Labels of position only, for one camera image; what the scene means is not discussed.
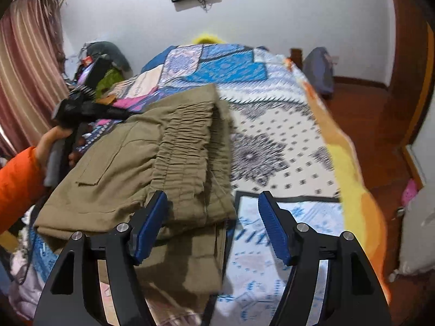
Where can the blue patchwork blanket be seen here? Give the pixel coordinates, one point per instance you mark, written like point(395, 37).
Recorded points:
point(272, 135)

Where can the white plastic bag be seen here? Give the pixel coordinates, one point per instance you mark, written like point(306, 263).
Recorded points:
point(419, 234)

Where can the grey backpack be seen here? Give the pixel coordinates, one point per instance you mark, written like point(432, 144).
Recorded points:
point(317, 71)

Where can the wooden bed post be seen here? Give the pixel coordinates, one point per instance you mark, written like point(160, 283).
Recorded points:
point(296, 57)

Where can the pink object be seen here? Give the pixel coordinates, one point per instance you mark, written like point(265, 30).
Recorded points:
point(409, 192)

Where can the person's left forearm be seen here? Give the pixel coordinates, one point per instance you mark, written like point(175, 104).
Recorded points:
point(18, 186)

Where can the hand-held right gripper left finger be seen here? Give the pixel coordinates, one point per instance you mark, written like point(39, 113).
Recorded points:
point(149, 225)

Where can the pink cloth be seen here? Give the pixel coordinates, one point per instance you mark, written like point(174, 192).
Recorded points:
point(136, 103)

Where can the olive green pants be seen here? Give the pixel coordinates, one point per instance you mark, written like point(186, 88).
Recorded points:
point(136, 163)

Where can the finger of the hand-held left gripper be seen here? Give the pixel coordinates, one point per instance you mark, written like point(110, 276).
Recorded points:
point(98, 73)
point(114, 112)

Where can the brown wooden door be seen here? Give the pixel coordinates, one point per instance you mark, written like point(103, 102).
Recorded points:
point(407, 57)

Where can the pile of light clothes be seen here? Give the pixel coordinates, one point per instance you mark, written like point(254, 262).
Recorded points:
point(20, 278)

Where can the striped brown curtain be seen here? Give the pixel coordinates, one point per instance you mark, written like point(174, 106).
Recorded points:
point(27, 68)

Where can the person's left hand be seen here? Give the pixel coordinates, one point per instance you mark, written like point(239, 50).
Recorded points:
point(49, 139)

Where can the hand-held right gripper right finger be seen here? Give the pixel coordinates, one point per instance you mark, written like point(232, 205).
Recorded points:
point(272, 224)

